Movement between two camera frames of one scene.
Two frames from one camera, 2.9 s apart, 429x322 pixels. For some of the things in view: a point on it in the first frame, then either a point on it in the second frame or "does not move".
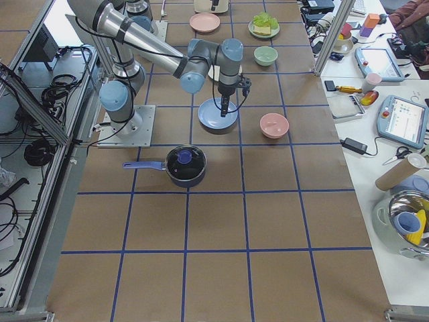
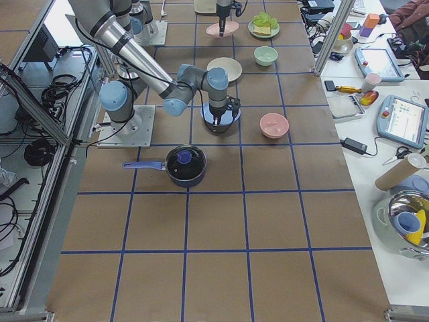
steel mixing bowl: (402, 220) does not move
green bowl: (265, 56) does not move
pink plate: (204, 22) to (230, 28)
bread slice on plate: (262, 30) does not move
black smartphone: (330, 86) does not move
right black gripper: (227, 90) to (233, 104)
